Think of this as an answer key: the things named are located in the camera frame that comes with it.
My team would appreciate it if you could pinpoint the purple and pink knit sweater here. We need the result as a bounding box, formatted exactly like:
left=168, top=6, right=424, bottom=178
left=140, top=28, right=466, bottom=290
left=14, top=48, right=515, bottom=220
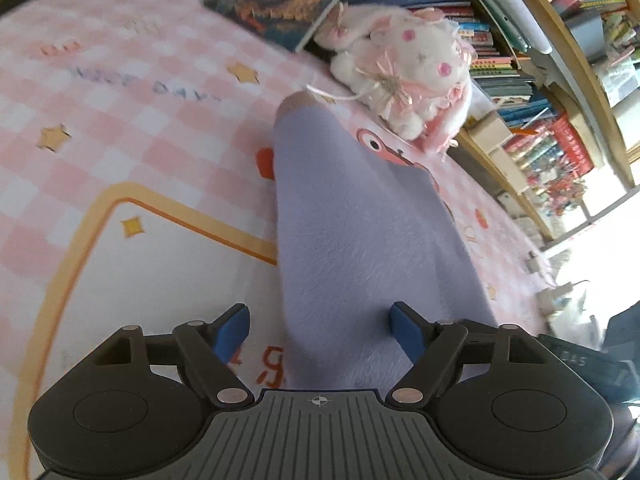
left=272, top=92, right=495, bottom=391

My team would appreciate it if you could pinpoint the white charger plug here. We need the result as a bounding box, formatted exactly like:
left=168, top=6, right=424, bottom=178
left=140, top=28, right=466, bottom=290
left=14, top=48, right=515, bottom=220
left=525, top=249, right=588, bottom=318

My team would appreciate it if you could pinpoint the white small storage box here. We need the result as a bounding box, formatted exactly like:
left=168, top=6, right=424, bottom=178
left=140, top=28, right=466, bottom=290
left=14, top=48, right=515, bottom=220
left=468, top=112, right=512, bottom=153

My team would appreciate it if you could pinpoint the pink checkered cartoon table mat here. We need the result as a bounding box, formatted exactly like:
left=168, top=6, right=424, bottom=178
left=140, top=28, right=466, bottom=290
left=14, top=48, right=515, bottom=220
left=0, top=0, right=561, bottom=480

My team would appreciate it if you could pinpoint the red box on shelf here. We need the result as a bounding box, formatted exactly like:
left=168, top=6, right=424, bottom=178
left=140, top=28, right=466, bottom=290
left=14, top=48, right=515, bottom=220
left=551, top=112, right=594, bottom=177

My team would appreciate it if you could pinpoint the white pink plush bunny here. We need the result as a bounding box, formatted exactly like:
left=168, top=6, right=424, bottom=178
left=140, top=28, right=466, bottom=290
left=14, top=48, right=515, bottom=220
left=308, top=3, right=476, bottom=154

